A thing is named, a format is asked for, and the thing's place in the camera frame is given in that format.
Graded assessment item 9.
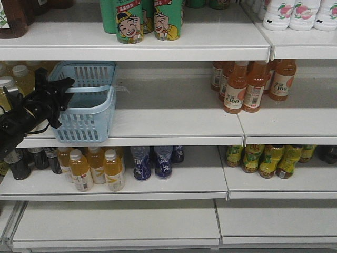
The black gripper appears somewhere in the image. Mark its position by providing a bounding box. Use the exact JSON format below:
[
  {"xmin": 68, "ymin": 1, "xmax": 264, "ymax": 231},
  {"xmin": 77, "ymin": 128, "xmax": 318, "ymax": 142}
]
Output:
[{"xmin": 23, "ymin": 68, "xmax": 75, "ymax": 129}]

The light blue plastic basket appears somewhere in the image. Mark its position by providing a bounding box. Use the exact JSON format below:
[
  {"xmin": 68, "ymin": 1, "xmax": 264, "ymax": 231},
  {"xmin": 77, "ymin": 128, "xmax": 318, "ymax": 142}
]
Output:
[{"xmin": 49, "ymin": 61, "xmax": 117, "ymax": 143}]

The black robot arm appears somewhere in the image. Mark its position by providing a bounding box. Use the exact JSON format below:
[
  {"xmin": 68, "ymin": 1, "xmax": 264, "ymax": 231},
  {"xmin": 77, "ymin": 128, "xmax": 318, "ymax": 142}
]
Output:
[{"xmin": 1, "ymin": 68, "xmax": 75, "ymax": 159}]

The pale green drink bottle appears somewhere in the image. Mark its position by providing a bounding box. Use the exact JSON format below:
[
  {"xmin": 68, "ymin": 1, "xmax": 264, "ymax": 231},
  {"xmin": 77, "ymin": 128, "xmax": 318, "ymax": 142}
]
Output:
[
  {"xmin": 1, "ymin": 76, "xmax": 18, "ymax": 111},
  {"xmin": 12, "ymin": 64, "xmax": 35, "ymax": 96}
]

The orange vitamin drink bottle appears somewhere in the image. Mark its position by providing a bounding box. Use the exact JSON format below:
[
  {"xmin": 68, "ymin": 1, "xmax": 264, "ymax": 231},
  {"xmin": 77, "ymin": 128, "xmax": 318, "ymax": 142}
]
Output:
[
  {"xmin": 87, "ymin": 147, "xmax": 106, "ymax": 184},
  {"xmin": 58, "ymin": 147, "xmax": 73, "ymax": 183},
  {"xmin": 103, "ymin": 149, "xmax": 124, "ymax": 192},
  {"xmin": 70, "ymin": 149, "xmax": 93, "ymax": 192}
]

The dark tea bottle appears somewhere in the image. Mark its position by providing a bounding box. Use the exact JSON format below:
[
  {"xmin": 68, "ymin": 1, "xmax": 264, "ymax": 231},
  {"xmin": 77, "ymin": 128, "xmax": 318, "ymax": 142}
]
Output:
[
  {"xmin": 44, "ymin": 147, "xmax": 62, "ymax": 174},
  {"xmin": 28, "ymin": 147, "xmax": 49, "ymax": 170},
  {"xmin": 4, "ymin": 148, "xmax": 31, "ymax": 180}
]

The brown tea bottle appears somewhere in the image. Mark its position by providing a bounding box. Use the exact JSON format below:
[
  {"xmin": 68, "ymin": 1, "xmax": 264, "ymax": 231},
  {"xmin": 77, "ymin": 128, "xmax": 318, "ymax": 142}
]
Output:
[{"xmin": 1, "ymin": 1, "xmax": 35, "ymax": 39}]

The green cartoon tea bottle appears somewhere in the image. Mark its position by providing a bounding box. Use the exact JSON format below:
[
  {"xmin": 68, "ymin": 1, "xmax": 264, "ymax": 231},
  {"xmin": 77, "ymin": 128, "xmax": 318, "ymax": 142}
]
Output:
[
  {"xmin": 113, "ymin": 0, "xmax": 143, "ymax": 44},
  {"xmin": 153, "ymin": 0, "xmax": 183, "ymax": 41}
]

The blue sports drink bottle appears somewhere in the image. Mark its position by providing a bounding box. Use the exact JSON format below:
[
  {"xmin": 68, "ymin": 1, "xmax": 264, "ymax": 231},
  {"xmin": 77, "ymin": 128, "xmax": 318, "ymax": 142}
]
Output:
[
  {"xmin": 130, "ymin": 146, "xmax": 151, "ymax": 181},
  {"xmin": 172, "ymin": 145, "xmax": 185, "ymax": 164},
  {"xmin": 154, "ymin": 146, "xmax": 173, "ymax": 179}
]

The white metal shelf unit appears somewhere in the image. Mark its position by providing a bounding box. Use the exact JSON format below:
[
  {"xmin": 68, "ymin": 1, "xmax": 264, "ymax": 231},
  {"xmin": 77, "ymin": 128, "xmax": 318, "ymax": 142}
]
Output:
[{"xmin": 1, "ymin": 1, "xmax": 336, "ymax": 252}]

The orange C100 juice bottle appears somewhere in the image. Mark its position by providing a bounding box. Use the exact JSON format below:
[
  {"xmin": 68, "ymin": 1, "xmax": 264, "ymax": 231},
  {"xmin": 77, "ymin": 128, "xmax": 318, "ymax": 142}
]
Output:
[
  {"xmin": 269, "ymin": 59, "xmax": 297, "ymax": 101},
  {"xmin": 223, "ymin": 61, "xmax": 249, "ymax": 114},
  {"xmin": 242, "ymin": 61, "xmax": 269, "ymax": 113}
]

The yellow lemon tea bottle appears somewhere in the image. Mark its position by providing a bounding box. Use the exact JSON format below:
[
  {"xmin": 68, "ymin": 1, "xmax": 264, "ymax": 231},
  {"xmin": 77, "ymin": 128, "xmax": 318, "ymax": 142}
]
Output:
[
  {"xmin": 299, "ymin": 144, "xmax": 317, "ymax": 163},
  {"xmin": 276, "ymin": 144, "xmax": 303, "ymax": 179},
  {"xmin": 226, "ymin": 145, "xmax": 244, "ymax": 167},
  {"xmin": 242, "ymin": 144, "xmax": 265, "ymax": 173},
  {"xmin": 258, "ymin": 144, "xmax": 285, "ymax": 179}
]

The white peach drink bottle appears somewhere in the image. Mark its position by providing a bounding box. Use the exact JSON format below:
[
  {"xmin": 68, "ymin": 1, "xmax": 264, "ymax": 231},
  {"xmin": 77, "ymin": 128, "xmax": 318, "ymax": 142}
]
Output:
[
  {"xmin": 262, "ymin": 0, "xmax": 295, "ymax": 31},
  {"xmin": 313, "ymin": 0, "xmax": 336, "ymax": 31},
  {"xmin": 289, "ymin": 0, "xmax": 320, "ymax": 31}
]

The black cola bottle red label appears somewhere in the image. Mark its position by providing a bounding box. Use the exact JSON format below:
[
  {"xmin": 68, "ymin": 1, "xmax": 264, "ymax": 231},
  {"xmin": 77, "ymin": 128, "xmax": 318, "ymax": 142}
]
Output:
[{"xmin": 318, "ymin": 145, "xmax": 336, "ymax": 164}]

